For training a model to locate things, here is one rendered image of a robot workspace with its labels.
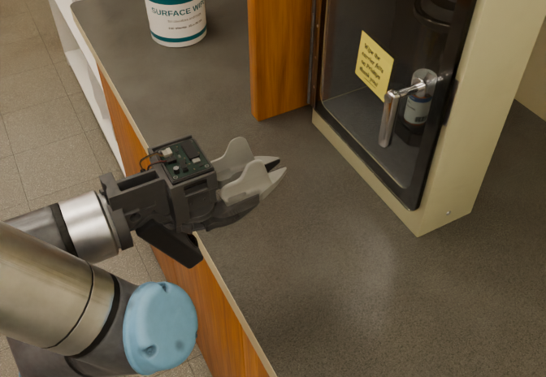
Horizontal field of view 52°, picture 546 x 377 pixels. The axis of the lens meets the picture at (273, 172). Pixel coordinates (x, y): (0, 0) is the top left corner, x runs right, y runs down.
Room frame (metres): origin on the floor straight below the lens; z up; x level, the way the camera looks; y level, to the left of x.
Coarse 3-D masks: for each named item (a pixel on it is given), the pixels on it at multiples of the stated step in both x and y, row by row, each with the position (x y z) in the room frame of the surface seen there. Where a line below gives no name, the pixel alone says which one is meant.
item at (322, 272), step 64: (128, 0) 1.31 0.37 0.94; (128, 64) 1.03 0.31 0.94; (192, 64) 1.03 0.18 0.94; (192, 128) 0.81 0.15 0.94; (256, 128) 0.81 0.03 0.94; (512, 128) 0.81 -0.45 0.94; (320, 192) 0.65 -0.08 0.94; (512, 192) 0.65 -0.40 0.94; (256, 256) 0.51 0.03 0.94; (320, 256) 0.51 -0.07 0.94; (384, 256) 0.51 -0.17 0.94; (448, 256) 0.51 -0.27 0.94; (512, 256) 0.51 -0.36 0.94; (256, 320) 0.40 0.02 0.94; (320, 320) 0.40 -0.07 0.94; (384, 320) 0.40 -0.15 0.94; (448, 320) 0.40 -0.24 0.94; (512, 320) 0.40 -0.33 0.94
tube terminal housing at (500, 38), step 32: (480, 0) 0.55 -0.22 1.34; (512, 0) 0.57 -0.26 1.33; (544, 0) 0.59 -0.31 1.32; (480, 32) 0.55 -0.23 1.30; (512, 32) 0.58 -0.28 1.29; (480, 64) 0.56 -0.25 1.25; (512, 64) 0.59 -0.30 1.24; (480, 96) 0.57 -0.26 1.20; (512, 96) 0.60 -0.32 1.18; (320, 128) 0.80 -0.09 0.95; (448, 128) 0.55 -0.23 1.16; (480, 128) 0.58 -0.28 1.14; (352, 160) 0.71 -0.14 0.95; (448, 160) 0.56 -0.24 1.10; (480, 160) 0.59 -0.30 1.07; (384, 192) 0.63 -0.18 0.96; (448, 192) 0.57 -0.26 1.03; (416, 224) 0.55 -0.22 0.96
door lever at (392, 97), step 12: (420, 84) 0.58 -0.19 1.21; (384, 96) 0.57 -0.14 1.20; (396, 96) 0.56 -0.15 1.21; (408, 96) 0.57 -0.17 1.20; (420, 96) 0.58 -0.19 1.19; (384, 108) 0.57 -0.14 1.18; (396, 108) 0.56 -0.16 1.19; (384, 120) 0.56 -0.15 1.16; (384, 132) 0.56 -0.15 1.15; (384, 144) 0.56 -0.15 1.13
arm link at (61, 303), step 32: (0, 224) 0.26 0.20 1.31; (0, 256) 0.24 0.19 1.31; (32, 256) 0.25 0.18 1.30; (64, 256) 0.27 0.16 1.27; (0, 288) 0.22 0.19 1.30; (32, 288) 0.23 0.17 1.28; (64, 288) 0.24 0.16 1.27; (96, 288) 0.25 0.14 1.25; (128, 288) 0.27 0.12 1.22; (160, 288) 0.27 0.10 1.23; (0, 320) 0.21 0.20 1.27; (32, 320) 0.21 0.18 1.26; (64, 320) 0.22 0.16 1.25; (96, 320) 0.23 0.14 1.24; (128, 320) 0.24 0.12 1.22; (160, 320) 0.24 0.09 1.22; (192, 320) 0.26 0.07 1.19; (64, 352) 0.22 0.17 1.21; (96, 352) 0.22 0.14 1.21; (128, 352) 0.22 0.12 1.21; (160, 352) 0.22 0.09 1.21
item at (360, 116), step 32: (352, 0) 0.73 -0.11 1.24; (384, 0) 0.67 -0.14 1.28; (416, 0) 0.62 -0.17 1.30; (448, 0) 0.58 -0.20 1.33; (320, 32) 0.80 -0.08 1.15; (352, 32) 0.73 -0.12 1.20; (384, 32) 0.66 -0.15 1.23; (416, 32) 0.61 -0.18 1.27; (448, 32) 0.57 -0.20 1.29; (320, 64) 0.80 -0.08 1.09; (352, 64) 0.72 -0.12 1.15; (416, 64) 0.60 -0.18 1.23; (448, 64) 0.56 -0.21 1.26; (320, 96) 0.79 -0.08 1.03; (352, 96) 0.71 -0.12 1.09; (416, 96) 0.59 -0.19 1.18; (448, 96) 0.55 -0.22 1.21; (352, 128) 0.70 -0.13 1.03; (416, 128) 0.58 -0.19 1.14; (384, 160) 0.62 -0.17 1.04; (416, 160) 0.57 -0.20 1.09; (416, 192) 0.55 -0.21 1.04
